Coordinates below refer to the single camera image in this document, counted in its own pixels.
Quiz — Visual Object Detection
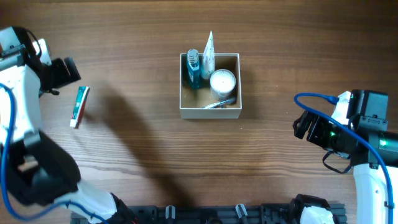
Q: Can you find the green white toothpaste tube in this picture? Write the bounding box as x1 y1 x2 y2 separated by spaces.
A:
70 86 90 129

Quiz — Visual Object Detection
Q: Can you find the white round jar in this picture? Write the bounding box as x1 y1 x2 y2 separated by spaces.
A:
210 69 236 101

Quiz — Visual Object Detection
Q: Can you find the blue white toothbrush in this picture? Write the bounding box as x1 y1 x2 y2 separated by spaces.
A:
203 97 236 109

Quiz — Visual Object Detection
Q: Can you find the white leaf-print cream tube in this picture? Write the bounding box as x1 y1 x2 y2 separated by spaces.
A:
201 32 215 80

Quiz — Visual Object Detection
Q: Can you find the blue mouthwash bottle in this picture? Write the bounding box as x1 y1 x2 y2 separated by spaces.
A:
187 49 201 89

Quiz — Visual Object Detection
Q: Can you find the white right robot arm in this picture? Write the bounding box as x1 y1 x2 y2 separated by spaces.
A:
293 90 397 223

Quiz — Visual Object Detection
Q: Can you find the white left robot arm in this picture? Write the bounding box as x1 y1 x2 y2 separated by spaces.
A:
1 26 138 223

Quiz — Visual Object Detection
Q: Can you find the white open box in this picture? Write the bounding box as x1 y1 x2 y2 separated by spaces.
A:
179 53 243 119

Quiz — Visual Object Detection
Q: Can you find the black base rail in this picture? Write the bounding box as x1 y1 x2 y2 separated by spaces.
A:
70 194 346 224

